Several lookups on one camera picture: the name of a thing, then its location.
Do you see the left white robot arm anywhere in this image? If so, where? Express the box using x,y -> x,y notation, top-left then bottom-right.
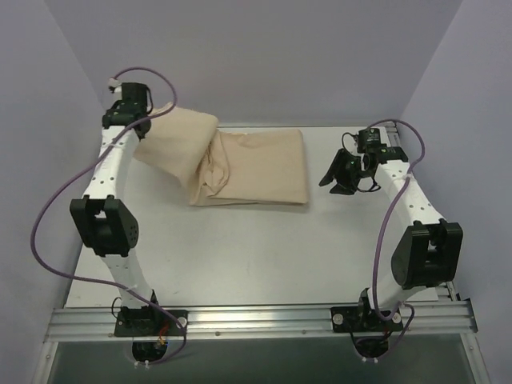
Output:
70,82 -> 162,335

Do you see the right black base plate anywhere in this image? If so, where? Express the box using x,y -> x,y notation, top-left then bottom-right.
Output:
330,306 -> 403,334

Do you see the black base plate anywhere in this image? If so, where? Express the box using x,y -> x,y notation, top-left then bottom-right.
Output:
114,307 -> 188,338
330,306 -> 403,334

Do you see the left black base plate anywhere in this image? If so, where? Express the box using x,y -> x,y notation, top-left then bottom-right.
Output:
114,307 -> 188,338

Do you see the aluminium front rail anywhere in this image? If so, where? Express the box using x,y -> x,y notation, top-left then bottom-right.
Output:
45,301 -> 478,342

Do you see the beige wrapping cloth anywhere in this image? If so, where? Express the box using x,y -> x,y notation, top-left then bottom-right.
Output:
134,107 -> 309,206

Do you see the right aluminium side rail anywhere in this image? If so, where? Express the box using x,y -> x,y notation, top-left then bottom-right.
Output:
384,121 -> 461,301

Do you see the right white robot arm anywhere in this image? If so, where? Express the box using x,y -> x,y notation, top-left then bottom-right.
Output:
319,121 -> 463,330

